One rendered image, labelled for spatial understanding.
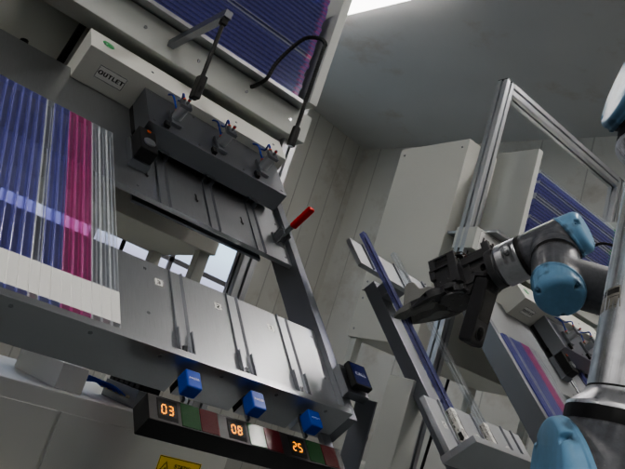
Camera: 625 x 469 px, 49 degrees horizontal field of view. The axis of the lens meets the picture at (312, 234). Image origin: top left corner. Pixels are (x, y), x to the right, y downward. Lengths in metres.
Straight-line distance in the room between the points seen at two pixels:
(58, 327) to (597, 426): 0.60
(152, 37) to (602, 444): 1.18
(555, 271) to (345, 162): 5.44
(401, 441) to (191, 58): 0.90
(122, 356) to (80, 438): 0.35
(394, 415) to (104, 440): 0.52
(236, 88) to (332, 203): 4.76
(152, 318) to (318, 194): 5.22
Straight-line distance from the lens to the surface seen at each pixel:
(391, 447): 1.33
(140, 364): 0.95
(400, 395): 1.34
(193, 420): 0.93
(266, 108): 1.62
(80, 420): 1.25
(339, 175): 6.37
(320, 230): 6.19
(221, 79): 1.57
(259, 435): 0.99
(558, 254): 1.10
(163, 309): 1.02
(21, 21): 1.60
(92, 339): 0.90
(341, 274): 6.15
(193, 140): 1.38
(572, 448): 0.63
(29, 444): 1.24
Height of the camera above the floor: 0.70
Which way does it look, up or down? 14 degrees up
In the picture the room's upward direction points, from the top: 18 degrees clockwise
